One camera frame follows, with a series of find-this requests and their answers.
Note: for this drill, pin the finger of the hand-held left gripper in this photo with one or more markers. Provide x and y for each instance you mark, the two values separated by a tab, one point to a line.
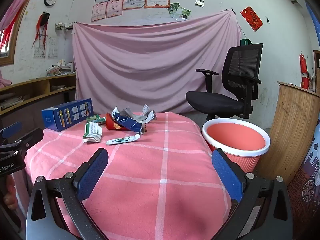
32	135
11	129

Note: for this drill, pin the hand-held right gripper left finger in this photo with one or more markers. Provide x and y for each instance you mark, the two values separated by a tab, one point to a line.
93	172

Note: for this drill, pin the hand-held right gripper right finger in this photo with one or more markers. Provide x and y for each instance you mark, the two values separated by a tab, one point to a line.
227	177

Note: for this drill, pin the green and white packet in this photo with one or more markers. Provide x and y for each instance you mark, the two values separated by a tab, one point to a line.
93	132

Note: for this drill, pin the pink plastic bin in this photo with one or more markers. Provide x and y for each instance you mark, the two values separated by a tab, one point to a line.
237	137

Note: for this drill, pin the white squeezed tube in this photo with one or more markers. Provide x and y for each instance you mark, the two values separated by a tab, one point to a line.
122	139

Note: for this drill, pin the red snack wrapper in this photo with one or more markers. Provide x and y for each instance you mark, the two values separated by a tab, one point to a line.
112	125

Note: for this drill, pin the small green packet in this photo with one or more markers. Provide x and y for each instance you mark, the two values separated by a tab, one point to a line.
95	118

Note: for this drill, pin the blue wrapper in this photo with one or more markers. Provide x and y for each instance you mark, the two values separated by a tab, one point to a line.
127	123

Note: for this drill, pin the grey wrapper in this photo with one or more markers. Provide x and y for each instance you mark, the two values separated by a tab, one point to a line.
140	117

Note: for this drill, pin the person's left hand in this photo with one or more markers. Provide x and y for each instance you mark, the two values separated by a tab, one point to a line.
10	195

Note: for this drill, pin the papers in shelf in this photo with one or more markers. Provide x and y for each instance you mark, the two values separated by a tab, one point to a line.
11	102
58	87

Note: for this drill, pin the blue cardboard box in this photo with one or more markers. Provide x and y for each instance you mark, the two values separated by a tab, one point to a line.
67	115

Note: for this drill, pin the pink cloth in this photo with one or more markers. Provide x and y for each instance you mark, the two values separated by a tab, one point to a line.
3	83

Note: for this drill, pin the wooden shelf unit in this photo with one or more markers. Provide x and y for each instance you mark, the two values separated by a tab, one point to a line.
37	82

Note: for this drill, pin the pink plaid blanket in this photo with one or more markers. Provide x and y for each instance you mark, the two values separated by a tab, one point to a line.
150	180

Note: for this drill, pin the stack of papers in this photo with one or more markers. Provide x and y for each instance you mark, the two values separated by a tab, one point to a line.
60	70

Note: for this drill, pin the black office chair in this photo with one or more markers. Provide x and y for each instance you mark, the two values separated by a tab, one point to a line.
215	102

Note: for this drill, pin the blue printed curtain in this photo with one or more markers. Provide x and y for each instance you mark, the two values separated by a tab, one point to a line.
307	175

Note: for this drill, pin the wooden cabinet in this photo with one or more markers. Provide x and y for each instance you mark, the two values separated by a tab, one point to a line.
287	120

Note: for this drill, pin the red cup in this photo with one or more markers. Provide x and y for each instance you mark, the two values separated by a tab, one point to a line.
305	83

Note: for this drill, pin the pink hanging sheet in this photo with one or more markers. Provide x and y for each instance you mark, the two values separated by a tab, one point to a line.
150	62

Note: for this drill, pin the pink curtain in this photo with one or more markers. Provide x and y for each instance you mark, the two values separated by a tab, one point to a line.
15	2

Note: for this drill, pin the red hanging ornament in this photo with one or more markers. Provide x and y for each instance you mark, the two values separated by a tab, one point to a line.
303	63

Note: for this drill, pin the green basket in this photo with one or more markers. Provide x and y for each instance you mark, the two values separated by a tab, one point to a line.
246	41

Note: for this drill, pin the small black white photo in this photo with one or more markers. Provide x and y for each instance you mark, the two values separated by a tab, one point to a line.
199	1

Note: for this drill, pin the white wall paper sheet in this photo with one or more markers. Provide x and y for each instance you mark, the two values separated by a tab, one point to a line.
53	47
39	51

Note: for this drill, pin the wooden window frame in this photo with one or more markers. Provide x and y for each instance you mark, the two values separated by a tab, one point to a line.
15	40

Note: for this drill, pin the metal wall rack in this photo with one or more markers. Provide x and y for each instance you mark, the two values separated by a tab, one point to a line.
62	27

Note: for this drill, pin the red tasselled wall ornament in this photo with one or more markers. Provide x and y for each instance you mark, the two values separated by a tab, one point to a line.
43	21

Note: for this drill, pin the red wall poster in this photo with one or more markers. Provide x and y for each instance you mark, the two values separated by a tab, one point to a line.
251	18

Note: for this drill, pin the group of wall certificates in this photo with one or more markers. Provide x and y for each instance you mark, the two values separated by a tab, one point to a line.
132	2

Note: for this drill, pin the green wall photo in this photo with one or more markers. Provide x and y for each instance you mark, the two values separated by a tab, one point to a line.
178	11

